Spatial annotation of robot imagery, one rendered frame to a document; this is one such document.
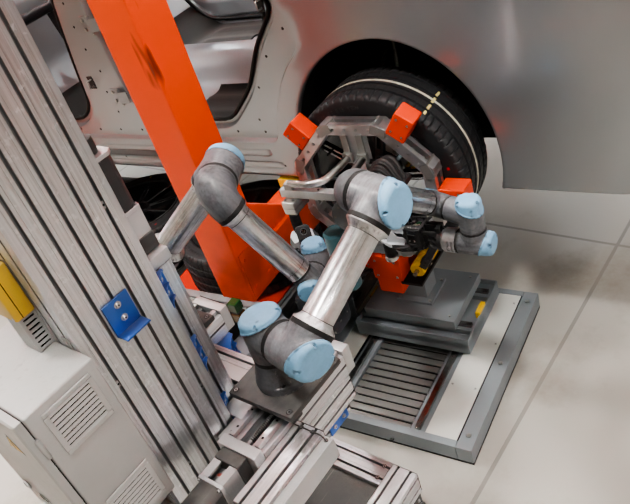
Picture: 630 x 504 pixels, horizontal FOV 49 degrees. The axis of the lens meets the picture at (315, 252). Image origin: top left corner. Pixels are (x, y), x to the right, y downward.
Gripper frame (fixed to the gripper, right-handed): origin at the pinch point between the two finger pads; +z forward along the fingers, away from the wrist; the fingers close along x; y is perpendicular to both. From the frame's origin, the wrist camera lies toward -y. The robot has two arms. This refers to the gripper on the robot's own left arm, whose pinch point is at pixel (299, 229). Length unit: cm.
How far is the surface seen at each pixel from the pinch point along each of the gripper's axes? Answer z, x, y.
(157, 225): 102, -57, 33
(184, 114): 15, -22, -47
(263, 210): 29.3, -8.3, 4.9
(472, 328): -10, 51, 66
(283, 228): 31.9, -3.4, 17.3
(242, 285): 13.5, -26.1, 22.7
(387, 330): 10, 22, 69
